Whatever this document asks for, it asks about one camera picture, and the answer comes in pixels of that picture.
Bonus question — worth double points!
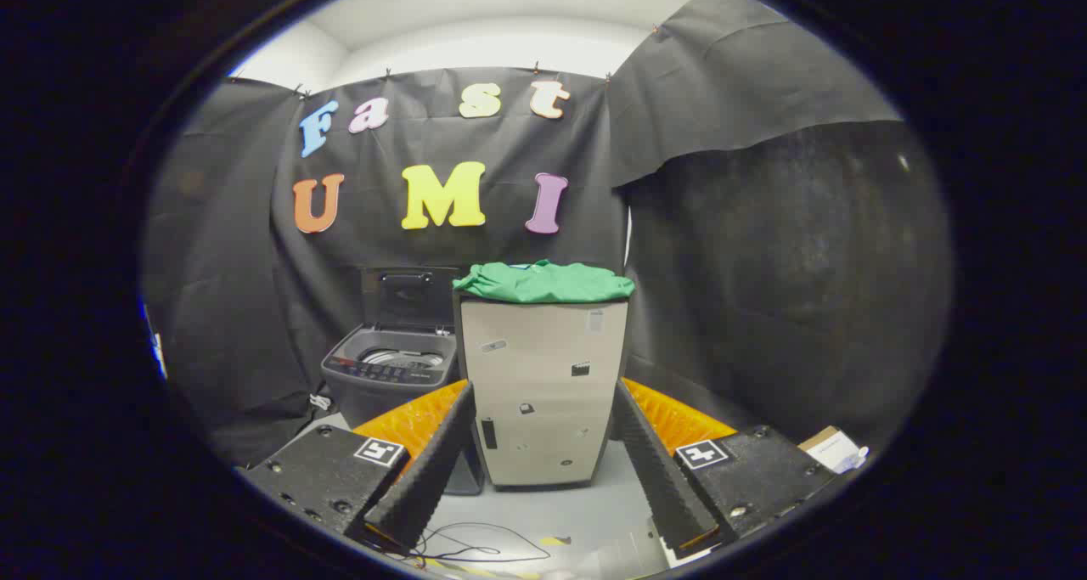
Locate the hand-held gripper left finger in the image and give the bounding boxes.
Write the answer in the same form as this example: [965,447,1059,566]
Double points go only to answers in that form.
[240,380,476,555]

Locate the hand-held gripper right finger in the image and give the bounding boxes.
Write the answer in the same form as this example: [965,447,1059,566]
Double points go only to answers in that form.
[611,378,837,560]

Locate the grey washing machine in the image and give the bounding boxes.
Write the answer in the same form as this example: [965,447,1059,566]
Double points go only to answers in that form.
[321,324,485,496]

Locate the green polo shirt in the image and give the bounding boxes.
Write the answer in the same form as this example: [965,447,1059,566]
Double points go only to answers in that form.
[453,260,636,304]

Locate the small cardboard box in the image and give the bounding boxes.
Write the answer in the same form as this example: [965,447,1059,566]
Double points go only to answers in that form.
[798,425,869,475]

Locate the black floor cables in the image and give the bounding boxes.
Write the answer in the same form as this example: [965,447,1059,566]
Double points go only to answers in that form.
[416,522,553,564]

